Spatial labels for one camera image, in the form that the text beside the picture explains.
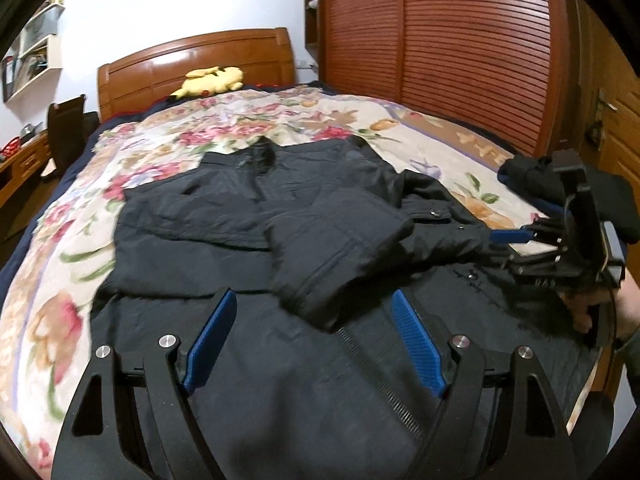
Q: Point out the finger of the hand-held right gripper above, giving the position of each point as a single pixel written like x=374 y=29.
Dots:
x=530 y=262
x=510 y=235

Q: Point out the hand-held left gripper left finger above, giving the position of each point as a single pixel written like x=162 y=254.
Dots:
x=210 y=340

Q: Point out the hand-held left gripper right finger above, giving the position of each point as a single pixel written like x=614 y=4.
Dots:
x=420 y=345

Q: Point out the black zip jacket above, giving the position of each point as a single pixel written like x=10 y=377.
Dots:
x=310 y=200

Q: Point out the person's right hand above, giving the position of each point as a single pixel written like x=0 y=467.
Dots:
x=580 y=310

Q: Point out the navy folded garment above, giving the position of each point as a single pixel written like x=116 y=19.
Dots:
x=550 y=209

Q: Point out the black folded garment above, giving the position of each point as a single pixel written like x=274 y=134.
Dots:
x=620 y=200

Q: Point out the wooden door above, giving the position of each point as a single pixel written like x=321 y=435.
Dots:
x=625 y=125

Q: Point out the wooden louvered wardrobe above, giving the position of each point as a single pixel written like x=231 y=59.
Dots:
x=450 y=50

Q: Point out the floral blanket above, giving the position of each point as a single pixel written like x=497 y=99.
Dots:
x=175 y=130

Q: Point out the dark chair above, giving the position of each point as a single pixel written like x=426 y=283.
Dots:
x=67 y=130

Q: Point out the wooden desk cabinet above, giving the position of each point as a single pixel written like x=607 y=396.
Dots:
x=20 y=170

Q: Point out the yellow plush toy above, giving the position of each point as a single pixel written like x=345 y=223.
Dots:
x=215 y=79

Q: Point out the wooden bed headboard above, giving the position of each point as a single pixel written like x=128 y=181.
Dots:
x=150 y=75

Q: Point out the red basket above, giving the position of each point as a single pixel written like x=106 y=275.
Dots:
x=11 y=149

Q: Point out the wall socket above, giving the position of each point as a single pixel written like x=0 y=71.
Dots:
x=305 y=65

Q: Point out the white wall shelf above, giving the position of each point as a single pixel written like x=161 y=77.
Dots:
x=35 y=75

